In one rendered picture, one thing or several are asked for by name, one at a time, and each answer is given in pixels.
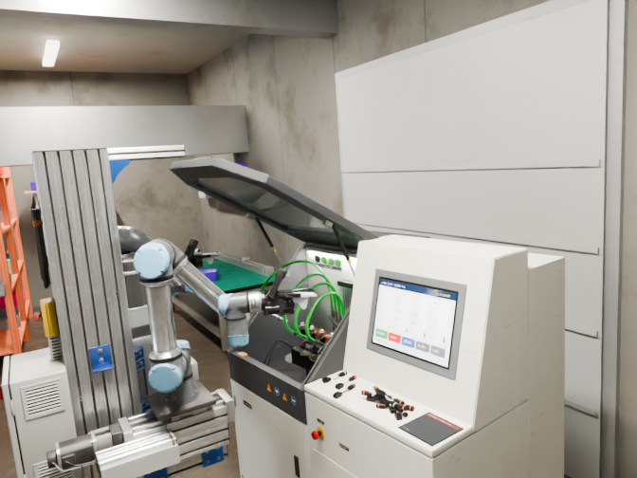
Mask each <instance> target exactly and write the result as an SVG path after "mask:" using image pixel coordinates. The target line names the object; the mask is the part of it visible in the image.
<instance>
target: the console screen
mask: <svg viewBox="0 0 637 478"><path fill-rule="evenodd" d="M466 289H467V285H464V284H458V283H453V282H448V281H442V280H437V279H431V278H427V277H421V276H415V275H410V274H405V273H400V272H394V271H389V270H384V269H378V268H377V269H376V270H375V276H374V284H373V299H372V307H371V315H370V322H369V330H368V338H367V346H366V348H367V349H369V350H372V351H375V352H377V353H380V354H382V355H385V356H388V357H391V358H393V359H398V360H401V361H403V362H406V363H408V364H411V365H413V366H416V367H419V368H422V369H424V370H427V371H430V372H432V373H434V374H437V375H440V376H443V377H447V378H450V379H453V380H456V373H457V365H458V357H459V349H460V341H461V334H462V326H463V318H464V304H465V296H466Z"/></svg>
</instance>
